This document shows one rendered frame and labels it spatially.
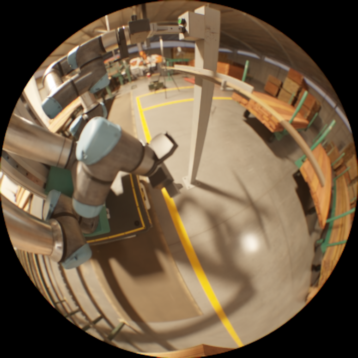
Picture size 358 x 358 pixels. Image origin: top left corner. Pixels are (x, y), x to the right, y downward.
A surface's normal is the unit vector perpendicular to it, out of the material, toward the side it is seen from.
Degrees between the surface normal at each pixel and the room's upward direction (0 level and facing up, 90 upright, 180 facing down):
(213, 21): 90
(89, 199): 63
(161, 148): 25
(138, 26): 87
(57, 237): 55
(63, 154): 82
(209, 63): 90
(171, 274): 0
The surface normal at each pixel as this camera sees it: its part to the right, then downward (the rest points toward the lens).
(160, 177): -0.32, -0.11
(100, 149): 0.77, 0.52
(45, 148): 0.90, 0.30
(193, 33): 0.36, 0.84
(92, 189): 0.48, 0.48
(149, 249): -0.04, -0.43
